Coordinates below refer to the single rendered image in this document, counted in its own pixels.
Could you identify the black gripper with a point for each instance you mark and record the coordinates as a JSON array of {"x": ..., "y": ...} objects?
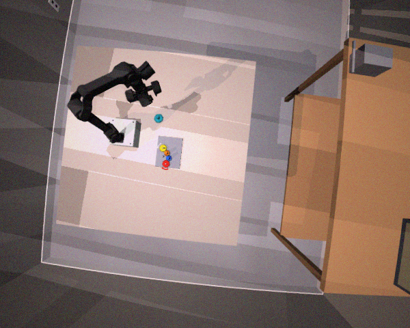
[{"x": 131, "y": 95}]

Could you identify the teal gear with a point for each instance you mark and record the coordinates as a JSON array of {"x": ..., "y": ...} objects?
[{"x": 158, "y": 118}]

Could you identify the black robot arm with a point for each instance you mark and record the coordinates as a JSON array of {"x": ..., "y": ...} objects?
[{"x": 123, "y": 73}]

